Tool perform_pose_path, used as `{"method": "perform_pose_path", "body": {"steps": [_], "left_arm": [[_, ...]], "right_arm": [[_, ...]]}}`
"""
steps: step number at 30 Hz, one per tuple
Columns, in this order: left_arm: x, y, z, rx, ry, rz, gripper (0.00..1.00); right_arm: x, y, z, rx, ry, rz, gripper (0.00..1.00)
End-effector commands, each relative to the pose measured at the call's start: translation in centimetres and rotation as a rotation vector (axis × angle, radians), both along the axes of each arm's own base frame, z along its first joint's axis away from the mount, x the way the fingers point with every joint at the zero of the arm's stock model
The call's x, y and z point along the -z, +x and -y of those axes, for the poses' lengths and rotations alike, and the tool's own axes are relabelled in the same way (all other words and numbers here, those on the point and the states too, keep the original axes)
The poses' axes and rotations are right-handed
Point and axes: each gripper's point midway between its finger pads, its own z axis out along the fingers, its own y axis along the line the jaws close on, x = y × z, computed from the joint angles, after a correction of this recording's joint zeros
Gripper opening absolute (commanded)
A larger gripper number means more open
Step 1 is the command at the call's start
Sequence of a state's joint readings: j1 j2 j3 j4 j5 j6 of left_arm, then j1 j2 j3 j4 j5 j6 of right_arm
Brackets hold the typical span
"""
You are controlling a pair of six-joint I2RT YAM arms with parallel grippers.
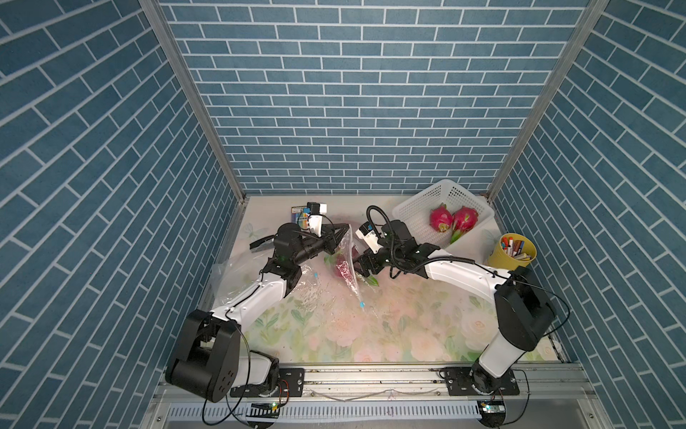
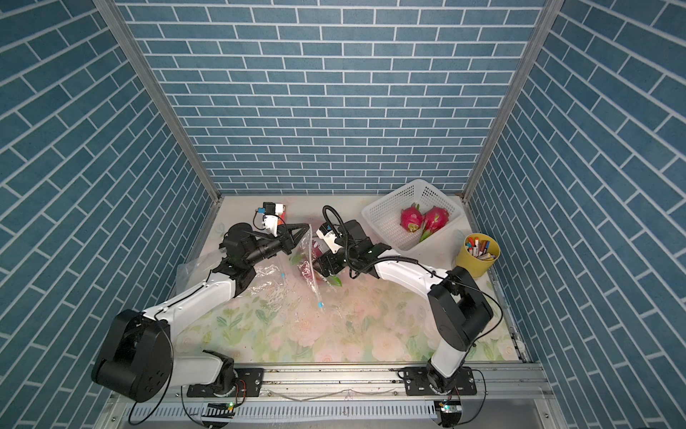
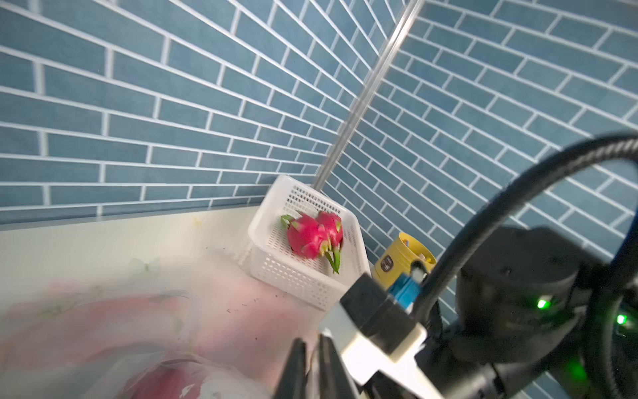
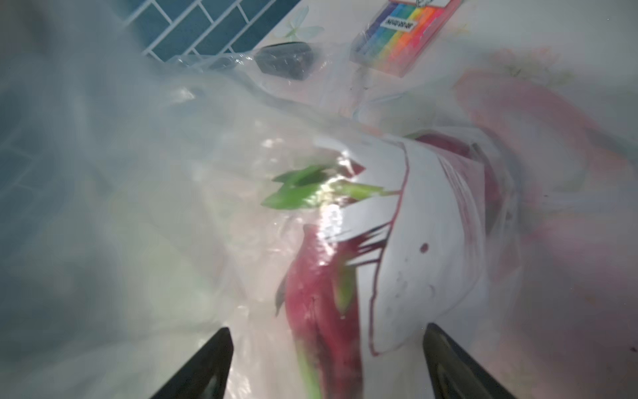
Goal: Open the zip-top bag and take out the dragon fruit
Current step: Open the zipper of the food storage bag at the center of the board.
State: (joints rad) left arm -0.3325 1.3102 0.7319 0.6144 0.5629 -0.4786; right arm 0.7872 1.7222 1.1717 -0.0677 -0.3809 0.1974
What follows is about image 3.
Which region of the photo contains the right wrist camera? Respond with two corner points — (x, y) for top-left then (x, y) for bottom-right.
(319, 274), (441, 398)

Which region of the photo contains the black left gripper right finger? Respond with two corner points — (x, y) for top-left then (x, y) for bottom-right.
(318, 334), (359, 399)

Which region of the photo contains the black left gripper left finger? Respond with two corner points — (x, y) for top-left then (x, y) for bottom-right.
(272, 338), (307, 399)

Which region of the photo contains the zip bag with dragonfruit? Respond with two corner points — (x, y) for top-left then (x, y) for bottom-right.
(1, 256), (294, 398)

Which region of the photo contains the right corner aluminium post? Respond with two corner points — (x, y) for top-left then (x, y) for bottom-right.
(312, 0), (426, 191)

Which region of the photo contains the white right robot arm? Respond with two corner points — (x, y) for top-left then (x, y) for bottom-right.
(412, 131), (637, 398)

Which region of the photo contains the white plastic basket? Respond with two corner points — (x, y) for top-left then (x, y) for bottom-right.
(249, 176), (370, 310)

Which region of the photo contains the pink dragon fruit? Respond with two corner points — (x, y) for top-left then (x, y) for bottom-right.
(280, 213), (329, 259)
(117, 361), (209, 398)
(316, 211), (344, 274)

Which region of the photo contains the yellow pen cup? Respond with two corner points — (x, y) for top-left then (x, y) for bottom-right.
(372, 233), (437, 289)

